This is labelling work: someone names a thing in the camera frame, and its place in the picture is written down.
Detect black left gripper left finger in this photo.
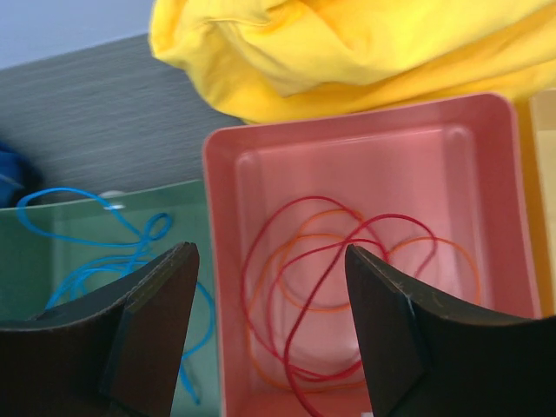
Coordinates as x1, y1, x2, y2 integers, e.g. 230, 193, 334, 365
1, 242, 200, 416

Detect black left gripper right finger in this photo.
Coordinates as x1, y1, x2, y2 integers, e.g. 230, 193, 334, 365
345, 245, 555, 416

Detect light blue wires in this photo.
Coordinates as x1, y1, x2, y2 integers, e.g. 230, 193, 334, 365
17, 187, 217, 406

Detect orange wire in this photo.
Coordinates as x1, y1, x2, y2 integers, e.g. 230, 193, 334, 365
247, 208, 482, 391

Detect green plastic bin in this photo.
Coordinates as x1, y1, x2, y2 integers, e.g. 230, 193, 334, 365
1, 181, 220, 416

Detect red plastic bin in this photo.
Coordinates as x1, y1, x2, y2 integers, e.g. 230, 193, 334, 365
203, 93, 543, 416

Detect blue plaid cloth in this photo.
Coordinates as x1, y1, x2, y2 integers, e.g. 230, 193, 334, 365
1, 142, 43, 209

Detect yellow plastic bin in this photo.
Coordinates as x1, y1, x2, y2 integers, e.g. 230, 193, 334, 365
517, 87, 555, 316

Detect yellow cloth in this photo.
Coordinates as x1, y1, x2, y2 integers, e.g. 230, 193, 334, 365
149, 0, 555, 123

